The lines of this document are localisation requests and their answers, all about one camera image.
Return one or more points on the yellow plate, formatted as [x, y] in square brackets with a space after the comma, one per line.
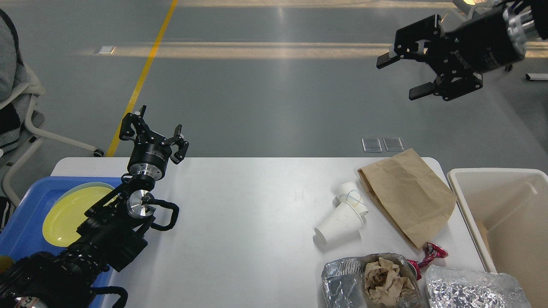
[61, 222]

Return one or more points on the blue plastic tray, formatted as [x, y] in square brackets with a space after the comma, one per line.
[25, 214]

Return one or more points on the small clear plastic lid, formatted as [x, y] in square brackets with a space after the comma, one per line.
[393, 144]
[371, 145]

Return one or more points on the white plastic bin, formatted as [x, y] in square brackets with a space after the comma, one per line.
[506, 211]

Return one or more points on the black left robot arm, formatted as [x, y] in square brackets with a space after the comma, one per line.
[111, 237]

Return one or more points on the white office chair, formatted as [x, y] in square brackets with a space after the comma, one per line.
[19, 88]
[469, 9]

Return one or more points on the white office chair left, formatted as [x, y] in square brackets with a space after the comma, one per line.
[19, 88]

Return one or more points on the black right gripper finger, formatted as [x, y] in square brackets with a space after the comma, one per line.
[423, 41]
[449, 86]

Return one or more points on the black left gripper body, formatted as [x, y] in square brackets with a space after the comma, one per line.
[149, 159]

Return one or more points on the white paper cup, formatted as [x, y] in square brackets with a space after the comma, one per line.
[343, 221]

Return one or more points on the white floor socket plate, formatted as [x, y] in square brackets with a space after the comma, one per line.
[105, 50]

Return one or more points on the pale green plate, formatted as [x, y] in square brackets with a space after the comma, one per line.
[83, 186]

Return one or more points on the white office chair right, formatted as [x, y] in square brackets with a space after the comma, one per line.
[469, 9]

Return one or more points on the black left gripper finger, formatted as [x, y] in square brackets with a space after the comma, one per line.
[134, 129]
[177, 146]

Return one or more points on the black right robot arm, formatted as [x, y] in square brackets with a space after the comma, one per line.
[494, 39]

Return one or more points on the white bar on floor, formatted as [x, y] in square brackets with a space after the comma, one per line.
[537, 77]

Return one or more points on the dark teal mug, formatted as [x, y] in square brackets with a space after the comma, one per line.
[6, 262]

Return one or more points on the aluminium foil sheet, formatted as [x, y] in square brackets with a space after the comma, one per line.
[343, 282]
[455, 288]

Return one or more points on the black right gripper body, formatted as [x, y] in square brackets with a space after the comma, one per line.
[492, 40]

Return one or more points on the crumpled brown paper napkin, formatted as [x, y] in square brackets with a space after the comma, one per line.
[383, 283]

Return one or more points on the brown paper bag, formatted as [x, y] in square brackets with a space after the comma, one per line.
[415, 200]

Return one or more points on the clear plastic cup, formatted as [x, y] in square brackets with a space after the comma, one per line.
[348, 192]

